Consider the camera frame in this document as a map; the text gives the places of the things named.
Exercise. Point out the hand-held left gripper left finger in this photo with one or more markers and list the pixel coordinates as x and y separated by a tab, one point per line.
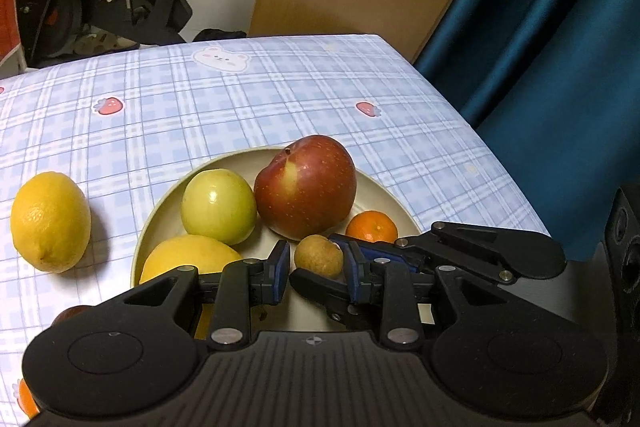
280	272

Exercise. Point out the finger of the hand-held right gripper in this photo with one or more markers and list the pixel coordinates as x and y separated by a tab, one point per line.
450	239
315	284

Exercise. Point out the orange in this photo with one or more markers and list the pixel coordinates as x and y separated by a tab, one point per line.
25	399

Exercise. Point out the dark blue curtain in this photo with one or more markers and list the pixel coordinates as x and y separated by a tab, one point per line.
550	57

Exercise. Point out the black item on floor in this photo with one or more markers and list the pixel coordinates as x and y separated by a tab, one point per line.
222	35

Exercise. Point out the green apple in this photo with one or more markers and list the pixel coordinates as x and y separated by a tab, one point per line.
218	206

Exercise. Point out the small brown round fruit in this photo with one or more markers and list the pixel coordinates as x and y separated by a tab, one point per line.
318	255

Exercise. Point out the dark purple mangosteen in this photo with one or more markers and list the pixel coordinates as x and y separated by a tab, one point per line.
70	313

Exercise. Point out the small orange tangerine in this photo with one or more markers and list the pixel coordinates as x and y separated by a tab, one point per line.
371	227

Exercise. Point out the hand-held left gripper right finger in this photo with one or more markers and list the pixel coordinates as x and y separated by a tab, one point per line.
352	274

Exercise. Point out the yellow lemon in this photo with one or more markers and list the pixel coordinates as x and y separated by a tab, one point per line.
185	254
50	222

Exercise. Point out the blue plaid tablecloth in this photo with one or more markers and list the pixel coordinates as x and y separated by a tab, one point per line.
250	107

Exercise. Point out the cream round plate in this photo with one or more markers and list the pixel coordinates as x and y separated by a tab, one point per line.
372	197

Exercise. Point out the red apple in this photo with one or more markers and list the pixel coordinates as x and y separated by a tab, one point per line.
305	187

